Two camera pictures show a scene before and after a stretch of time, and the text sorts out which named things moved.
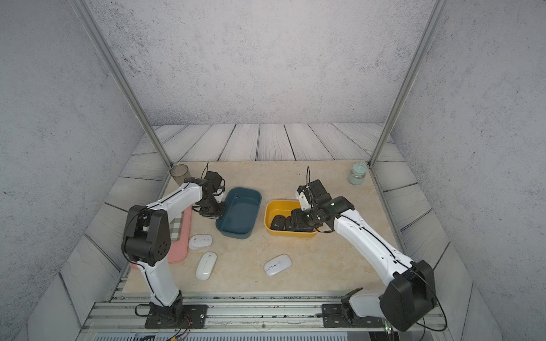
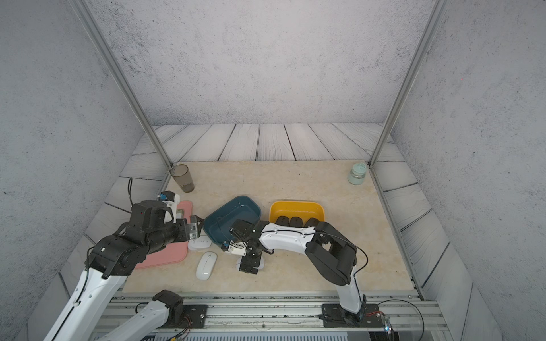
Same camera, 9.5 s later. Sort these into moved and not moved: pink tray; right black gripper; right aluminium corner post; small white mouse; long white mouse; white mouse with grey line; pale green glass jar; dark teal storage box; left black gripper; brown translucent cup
Moved: right black gripper; left black gripper; white mouse with grey line; dark teal storage box
Not moved: pink tray; long white mouse; right aluminium corner post; brown translucent cup; small white mouse; pale green glass jar
